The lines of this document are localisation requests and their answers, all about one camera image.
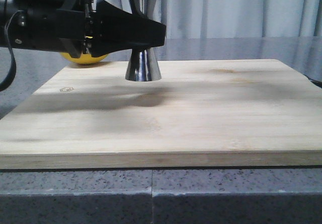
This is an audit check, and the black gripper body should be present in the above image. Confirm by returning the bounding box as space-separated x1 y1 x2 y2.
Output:
1 0 94 58

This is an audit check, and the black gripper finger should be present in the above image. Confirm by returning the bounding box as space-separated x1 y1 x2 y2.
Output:
92 0 166 57

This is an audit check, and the steel double jigger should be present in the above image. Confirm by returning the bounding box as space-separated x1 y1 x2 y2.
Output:
125 0 162 82

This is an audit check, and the yellow lemon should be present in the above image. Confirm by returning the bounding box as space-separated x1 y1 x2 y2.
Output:
59 35 109 65

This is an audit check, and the grey curtain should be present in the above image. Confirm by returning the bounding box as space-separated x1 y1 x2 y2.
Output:
80 0 322 40

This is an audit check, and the wooden cutting board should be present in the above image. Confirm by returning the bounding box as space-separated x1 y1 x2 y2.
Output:
1 59 321 169

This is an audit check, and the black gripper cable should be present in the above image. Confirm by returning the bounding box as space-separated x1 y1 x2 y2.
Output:
0 9 26 92

